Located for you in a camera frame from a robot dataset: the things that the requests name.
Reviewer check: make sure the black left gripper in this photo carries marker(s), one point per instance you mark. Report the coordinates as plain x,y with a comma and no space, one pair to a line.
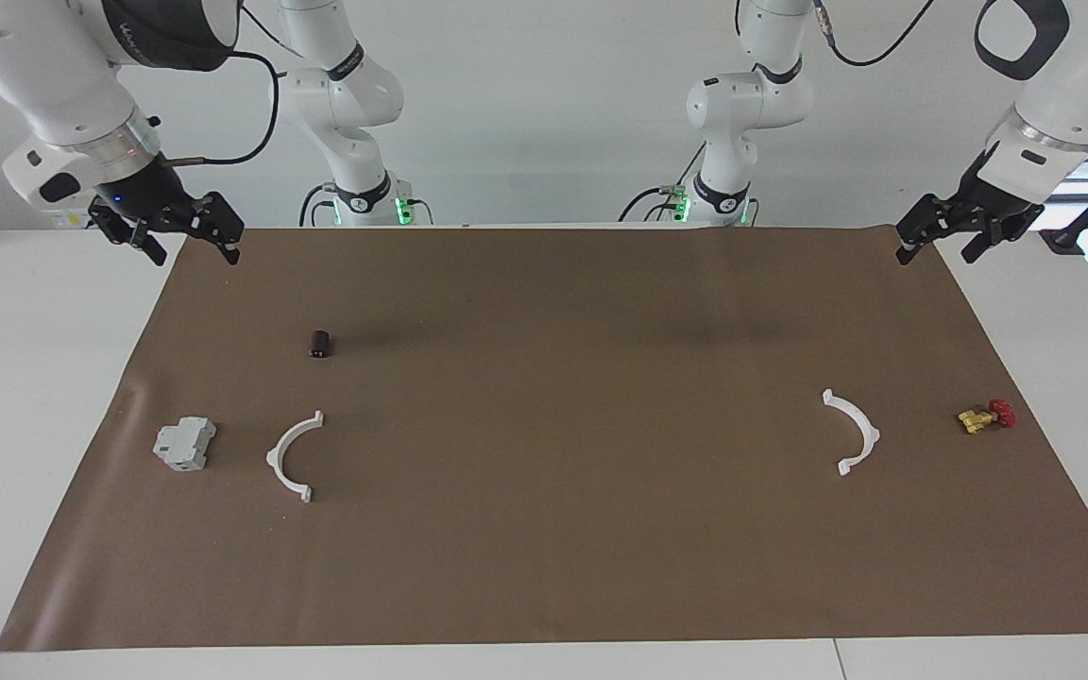
978,203

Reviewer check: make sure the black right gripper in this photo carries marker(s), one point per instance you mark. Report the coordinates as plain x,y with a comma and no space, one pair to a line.
166,203

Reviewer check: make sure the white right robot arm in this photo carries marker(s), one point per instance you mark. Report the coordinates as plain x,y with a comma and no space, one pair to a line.
53,85

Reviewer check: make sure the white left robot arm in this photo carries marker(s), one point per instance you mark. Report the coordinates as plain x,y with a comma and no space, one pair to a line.
752,104

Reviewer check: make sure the white labelled box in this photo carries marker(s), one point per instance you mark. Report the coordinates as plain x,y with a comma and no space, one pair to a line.
62,219

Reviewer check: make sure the dark brown small cylinder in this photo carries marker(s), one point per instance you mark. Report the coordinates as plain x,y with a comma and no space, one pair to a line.
320,344

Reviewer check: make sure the grey circuit breaker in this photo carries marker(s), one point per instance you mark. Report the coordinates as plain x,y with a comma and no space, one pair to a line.
183,444

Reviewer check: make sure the brown paper table mat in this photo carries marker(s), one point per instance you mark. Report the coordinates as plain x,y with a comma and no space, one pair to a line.
544,529

